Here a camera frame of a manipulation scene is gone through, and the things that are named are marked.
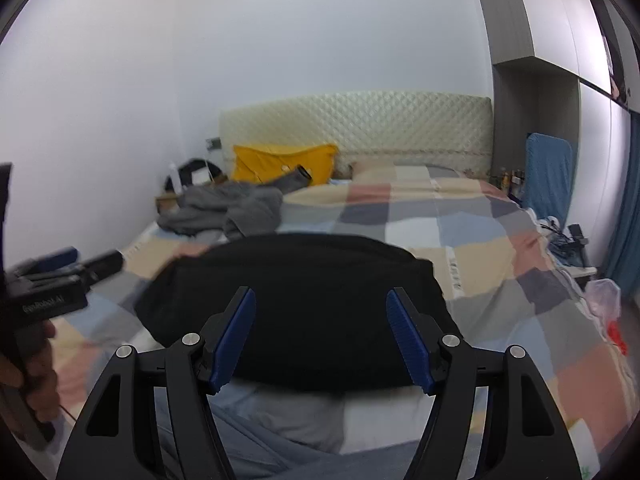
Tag black puffer jacket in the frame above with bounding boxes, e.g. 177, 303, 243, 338
134, 233, 460, 396

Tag black camera on stand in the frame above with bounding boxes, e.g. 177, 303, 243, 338
547, 223, 590, 268

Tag person's left hand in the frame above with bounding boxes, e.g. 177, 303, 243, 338
1, 321, 60, 422

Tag blue folded chair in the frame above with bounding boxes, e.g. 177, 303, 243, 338
523, 133, 574, 226

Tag clear plastic bag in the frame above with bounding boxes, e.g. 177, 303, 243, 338
585, 278, 628, 356

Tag cream quilted headboard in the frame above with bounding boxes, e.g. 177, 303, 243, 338
218, 90, 494, 179

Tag grey wall cabinet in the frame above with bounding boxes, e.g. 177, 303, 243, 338
480, 0, 639, 268

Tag grey wall socket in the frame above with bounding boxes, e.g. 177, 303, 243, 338
206, 138, 221, 151

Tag yellow pillow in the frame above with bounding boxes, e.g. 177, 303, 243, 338
231, 143, 338, 185

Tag grey knit garment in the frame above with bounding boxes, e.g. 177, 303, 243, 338
157, 166, 312, 240

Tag black and white bag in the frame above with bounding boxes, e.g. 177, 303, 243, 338
164, 158, 224, 193

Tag patchwork plaid duvet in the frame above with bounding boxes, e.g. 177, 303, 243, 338
53, 162, 639, 479

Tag person's blue jeans leg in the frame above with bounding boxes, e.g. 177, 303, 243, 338
150, 386, 426, 480

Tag bottles on side table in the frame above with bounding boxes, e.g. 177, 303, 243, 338
489, 168, 525, 200

